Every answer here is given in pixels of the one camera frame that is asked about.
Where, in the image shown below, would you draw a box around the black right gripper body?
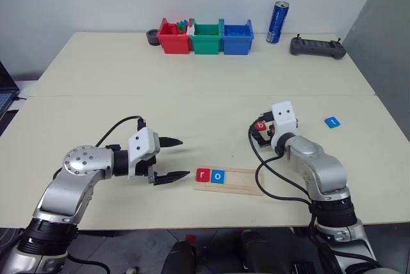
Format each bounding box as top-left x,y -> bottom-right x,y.
265,112 -> 277,150

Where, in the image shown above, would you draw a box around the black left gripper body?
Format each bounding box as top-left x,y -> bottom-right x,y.
133,132 -> 161,186

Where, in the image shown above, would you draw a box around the blue letter t block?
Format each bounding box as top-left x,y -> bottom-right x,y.
324,116 -> 342,129

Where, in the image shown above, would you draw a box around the red letter r block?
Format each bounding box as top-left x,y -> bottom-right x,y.
195,168 -> 211,183

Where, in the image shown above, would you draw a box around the blue letter o block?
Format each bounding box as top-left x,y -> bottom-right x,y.
209,169 -> 227,184

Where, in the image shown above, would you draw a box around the wooden letter tray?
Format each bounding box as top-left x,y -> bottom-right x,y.
193,166 -> 265,197

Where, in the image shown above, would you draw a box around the blue plastic bin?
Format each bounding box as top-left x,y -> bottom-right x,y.
221,18 -> 255,56

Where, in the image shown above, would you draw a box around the dark rounded shape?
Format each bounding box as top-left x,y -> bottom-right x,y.
161,239 -> 198,274
238,229 -> 269,274

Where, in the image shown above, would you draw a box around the dark grey handheld controller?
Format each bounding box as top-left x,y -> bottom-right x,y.
290,33 -> 348,61

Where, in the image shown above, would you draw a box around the green plastic bin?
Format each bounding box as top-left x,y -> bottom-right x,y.
188,18 -> 224,55

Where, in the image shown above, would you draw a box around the blue drink can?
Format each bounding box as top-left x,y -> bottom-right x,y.
266,0 -> 291,45

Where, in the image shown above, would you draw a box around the red plastic bin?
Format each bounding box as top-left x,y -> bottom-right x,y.
158,17 -> 192,55

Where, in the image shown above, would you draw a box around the dark grey round holder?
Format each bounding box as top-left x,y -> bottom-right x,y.
146,28 -> 161,47

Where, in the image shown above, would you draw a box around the green and blue toy bricks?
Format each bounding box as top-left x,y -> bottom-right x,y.
175,19 -> 190,34

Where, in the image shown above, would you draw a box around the black flat pad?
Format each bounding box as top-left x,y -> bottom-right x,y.
0,109 -> 19,136

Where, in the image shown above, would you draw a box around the dark laptop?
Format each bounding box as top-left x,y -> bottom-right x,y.
0,60 -> 21,118

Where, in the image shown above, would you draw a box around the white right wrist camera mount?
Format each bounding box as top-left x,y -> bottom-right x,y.
270,101 -> 297,152

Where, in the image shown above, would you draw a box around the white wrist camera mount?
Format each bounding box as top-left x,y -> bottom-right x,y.
127,127 -> 160,181
270,101 -> 297,152

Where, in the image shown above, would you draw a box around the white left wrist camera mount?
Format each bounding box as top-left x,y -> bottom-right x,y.
127,127 -> 160,181

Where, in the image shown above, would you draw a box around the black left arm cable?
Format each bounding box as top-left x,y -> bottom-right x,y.
95,115 -> 147,147

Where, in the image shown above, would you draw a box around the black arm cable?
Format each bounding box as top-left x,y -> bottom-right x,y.
95,115 -> 147,147
247,125 -> 382,270

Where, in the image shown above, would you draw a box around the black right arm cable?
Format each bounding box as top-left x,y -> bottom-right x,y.
247,125 -> 382,270

